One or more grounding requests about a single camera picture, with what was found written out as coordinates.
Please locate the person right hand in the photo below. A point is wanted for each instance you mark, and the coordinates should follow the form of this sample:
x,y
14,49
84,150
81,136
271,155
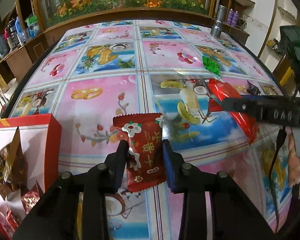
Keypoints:
x,y
293,163

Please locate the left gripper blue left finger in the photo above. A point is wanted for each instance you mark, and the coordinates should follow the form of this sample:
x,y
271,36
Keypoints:
x,y
116,164

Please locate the red long snack packet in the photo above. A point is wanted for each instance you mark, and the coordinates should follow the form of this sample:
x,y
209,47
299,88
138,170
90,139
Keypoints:
x,y
225,98

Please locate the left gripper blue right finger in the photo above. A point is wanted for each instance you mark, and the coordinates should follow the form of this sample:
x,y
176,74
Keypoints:
x,y
173,163

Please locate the dark purple snack packet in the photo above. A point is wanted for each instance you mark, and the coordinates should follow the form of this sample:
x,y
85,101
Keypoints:
x,y
253,89

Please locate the red white cardboard box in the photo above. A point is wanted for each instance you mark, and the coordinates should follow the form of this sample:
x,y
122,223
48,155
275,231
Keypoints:
x,y
29,150

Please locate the purple spray can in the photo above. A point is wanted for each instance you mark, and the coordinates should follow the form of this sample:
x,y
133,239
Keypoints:
x,y
229,17
235,18

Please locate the green candy wrapper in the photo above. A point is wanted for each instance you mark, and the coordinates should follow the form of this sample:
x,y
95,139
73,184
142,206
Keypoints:
x,y
211,65

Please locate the patterned plastic tablecloth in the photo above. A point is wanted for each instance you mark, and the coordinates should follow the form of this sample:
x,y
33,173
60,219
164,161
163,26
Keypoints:
x,y
100,71

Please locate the brown manly snack packet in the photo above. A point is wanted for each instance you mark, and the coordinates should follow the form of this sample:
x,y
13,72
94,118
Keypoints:
x,y
29,198

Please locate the blue water bottle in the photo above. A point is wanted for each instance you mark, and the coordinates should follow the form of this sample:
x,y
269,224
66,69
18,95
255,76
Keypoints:
x,y
19,31

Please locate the grey metal flashlight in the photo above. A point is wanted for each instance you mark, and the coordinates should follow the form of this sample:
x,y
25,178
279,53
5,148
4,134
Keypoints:
x,y
216,29

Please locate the glass floral display cabinet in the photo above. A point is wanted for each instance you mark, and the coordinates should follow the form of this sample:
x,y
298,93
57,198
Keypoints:
x,y
125,0

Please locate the dark red flower candy packet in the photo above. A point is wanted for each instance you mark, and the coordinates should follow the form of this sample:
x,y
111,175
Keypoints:
x,y
143,132

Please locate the gold brown snack packet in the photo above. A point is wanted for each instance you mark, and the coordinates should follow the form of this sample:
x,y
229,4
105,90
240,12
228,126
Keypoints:
x,y
13,166

